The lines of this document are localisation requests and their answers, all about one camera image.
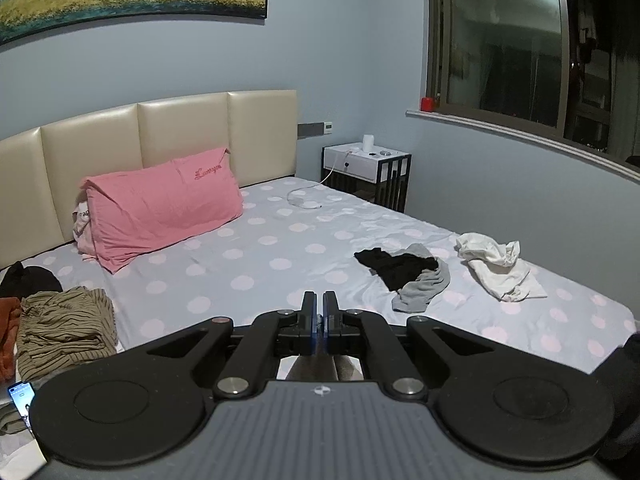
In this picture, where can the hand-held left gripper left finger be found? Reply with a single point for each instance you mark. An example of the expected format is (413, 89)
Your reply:
(313, 321)

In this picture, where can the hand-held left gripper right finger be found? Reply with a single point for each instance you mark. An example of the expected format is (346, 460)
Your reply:
(326, 321)

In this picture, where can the beige t-shirt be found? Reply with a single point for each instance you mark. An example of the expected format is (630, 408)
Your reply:
(305, 369)

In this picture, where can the black garment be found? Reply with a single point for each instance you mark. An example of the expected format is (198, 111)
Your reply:
(395, 267)

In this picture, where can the grey garment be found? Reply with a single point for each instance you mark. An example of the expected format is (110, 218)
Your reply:
(420, 292)

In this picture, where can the white and black nightstand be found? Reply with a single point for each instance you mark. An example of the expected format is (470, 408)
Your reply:
(360, 165)

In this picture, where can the white crumpled garment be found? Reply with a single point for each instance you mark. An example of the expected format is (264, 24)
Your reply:
(500, 270)

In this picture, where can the white cylindrical cup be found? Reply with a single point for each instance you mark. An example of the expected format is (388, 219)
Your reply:
(368, 143)

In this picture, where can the pink pillow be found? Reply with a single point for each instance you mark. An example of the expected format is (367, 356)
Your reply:
(160, 210)

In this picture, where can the cream padded headboard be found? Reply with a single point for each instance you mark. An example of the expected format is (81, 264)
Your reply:
(175, 130)

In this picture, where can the small red container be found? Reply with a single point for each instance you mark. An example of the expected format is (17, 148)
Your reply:
(428, 104)

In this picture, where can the white printed pillow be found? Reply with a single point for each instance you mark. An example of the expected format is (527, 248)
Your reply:
(82, 232)

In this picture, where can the olive striped garment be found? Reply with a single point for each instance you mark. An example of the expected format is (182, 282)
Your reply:
(60, 330)

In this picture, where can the white window sill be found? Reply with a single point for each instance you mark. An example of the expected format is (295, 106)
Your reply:
(500, 127)

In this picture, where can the black cloth bundle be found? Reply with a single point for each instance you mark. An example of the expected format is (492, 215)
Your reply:
(30, 280)

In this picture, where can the smartphone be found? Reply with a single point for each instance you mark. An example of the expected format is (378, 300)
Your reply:
(21, 397)

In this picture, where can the orange-brown fleece garment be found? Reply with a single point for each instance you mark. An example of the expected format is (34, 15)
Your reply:
(7, 335)

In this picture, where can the olive folded cloth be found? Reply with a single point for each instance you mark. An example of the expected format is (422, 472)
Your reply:
(10, 420)

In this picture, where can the wall control panel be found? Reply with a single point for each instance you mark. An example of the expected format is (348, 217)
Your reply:
(310, 130)

